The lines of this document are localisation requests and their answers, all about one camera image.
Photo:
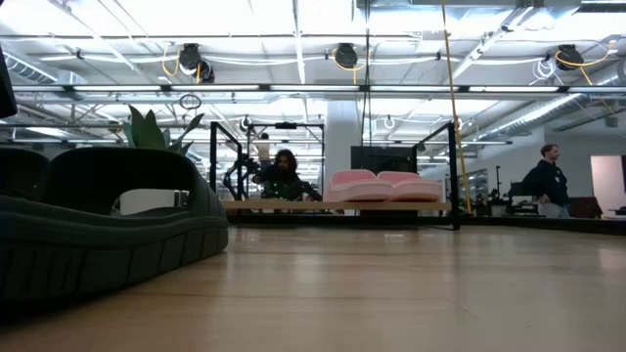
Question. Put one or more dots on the pink rubber slide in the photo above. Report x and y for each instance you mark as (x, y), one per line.
(415, 189)
(357, 188)

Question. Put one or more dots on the black rubber slide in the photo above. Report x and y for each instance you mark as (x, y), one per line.
(19, 171)
(122, 244)

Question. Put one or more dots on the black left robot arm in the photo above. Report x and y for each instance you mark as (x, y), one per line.
(6, 83)

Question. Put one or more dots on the black background robot arm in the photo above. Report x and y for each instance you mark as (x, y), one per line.
(239, 171)

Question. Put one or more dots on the person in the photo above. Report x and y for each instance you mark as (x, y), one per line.
(264, 149)
(548, 183)
(283, 181)

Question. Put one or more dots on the long ceiling light bar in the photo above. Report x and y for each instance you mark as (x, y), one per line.
(313, 88)

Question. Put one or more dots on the white plant pot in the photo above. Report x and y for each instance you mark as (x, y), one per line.
(147, 201)

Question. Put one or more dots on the green succulent plant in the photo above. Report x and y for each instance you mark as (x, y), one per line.
(147, 132)

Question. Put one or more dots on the dark red chair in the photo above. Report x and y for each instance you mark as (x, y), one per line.
(584, 207)

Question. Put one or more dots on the white display screen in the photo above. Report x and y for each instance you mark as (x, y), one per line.
(606, 183)

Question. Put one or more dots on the wooden shelf black metal frame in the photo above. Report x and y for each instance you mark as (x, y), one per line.
(342, 206)

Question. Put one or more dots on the black background station frame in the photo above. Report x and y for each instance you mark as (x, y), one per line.
(286, 125)

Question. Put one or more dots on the black aluminium table frame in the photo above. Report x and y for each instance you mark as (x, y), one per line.
(538, 225)

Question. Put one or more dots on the silver ceiling duct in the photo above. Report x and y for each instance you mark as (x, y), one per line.
(538, 115)

